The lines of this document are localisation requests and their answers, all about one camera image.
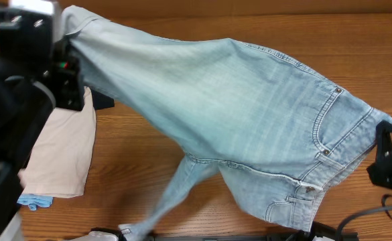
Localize light blue denim shorts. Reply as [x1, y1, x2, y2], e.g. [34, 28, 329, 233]
[62, 6, 392, 240]

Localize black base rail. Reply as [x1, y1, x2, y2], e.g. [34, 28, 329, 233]
[88, 220, 361, 241]

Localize light blue garment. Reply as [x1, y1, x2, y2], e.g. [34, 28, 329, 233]
[17, 193, 54, 211]

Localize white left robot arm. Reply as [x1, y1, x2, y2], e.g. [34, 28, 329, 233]
[0, 13, 84, 235]

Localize black t-shirt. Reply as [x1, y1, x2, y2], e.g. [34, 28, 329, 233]
[90, 89, 115, 110]

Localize beige khaki shorts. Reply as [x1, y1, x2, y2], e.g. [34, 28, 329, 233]
[19, 87, 96, 198]

